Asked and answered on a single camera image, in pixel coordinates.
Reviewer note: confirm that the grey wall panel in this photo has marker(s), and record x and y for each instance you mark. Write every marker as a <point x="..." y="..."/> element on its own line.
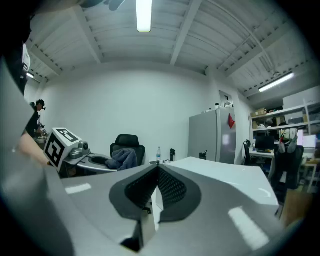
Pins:
<point x="226" y="96"/>

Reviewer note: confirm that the clear plastic water bottle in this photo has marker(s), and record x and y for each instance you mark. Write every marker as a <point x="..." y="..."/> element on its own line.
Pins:
<point x="158" y="155"/>

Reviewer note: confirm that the person's left forearm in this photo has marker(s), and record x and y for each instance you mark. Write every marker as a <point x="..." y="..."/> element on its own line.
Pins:
<point x="31" y="148"/>

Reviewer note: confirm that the black mesh office chair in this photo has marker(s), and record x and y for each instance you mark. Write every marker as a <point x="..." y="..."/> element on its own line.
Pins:
<point x="130" y="142"/>

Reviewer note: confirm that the grey refrigerator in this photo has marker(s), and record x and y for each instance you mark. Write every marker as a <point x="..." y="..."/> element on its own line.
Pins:
<point x="212" y="135"/>

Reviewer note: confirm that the black computer monitor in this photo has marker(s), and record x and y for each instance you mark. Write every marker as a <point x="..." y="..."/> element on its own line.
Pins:
<point x="264" y="143"/>

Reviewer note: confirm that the black drinking bottle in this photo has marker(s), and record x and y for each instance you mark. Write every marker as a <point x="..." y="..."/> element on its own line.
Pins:
<point x="172" y="155"/>

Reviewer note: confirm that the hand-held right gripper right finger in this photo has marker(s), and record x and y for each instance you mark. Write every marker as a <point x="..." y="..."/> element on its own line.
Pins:
<point x="215" y="225"/>

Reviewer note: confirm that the large white box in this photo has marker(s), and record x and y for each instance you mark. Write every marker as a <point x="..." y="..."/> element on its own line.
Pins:
<point x="301" y="98"/>

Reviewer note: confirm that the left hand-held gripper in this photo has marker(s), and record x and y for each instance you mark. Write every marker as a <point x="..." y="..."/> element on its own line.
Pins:
<point x="56" y="148"/>

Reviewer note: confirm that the brown cardboard box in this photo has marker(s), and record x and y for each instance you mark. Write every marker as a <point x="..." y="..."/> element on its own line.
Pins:
<point x="258" y="112"/>

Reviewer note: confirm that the lit pink monitor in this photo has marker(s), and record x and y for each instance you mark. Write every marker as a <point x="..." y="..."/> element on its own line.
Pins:
<point x="310" y="140"/>

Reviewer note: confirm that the white storage shelf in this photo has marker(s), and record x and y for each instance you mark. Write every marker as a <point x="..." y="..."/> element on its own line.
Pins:
<point x="287" y="126"/>

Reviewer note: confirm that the red paper ornament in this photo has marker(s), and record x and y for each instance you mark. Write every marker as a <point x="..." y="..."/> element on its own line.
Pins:
<point x="231" y="121"/>

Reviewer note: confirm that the long ceiling tube light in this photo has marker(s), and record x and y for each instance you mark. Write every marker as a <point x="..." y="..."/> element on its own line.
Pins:
<point x="144" y="15"/>
<point x="30" y="75"/>
<point x="276" y="82"/>

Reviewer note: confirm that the black high-back office chair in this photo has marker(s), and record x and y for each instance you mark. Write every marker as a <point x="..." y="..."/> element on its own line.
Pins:
<point x="290" y="170"/>

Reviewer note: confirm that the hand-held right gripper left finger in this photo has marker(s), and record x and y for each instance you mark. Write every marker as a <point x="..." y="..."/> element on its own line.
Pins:
<point x="95" y="192"/>

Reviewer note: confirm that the slim black office chair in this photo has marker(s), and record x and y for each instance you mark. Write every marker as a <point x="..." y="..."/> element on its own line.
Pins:
<point x="247" y="152"/>

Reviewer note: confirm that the grey-blue cloth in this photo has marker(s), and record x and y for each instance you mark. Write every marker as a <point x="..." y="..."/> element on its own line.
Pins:
<point x="123" y="158"/>

